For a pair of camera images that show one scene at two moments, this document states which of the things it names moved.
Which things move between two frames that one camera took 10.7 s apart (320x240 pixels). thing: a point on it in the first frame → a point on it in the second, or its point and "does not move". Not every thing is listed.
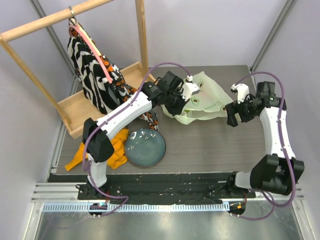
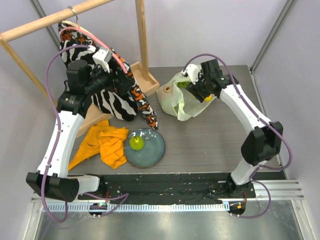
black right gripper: [233, 114] → [197, 91]
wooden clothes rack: [78, 114] does not move
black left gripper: [178, 110] → [118, 86]
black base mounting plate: [163, 188] does not move
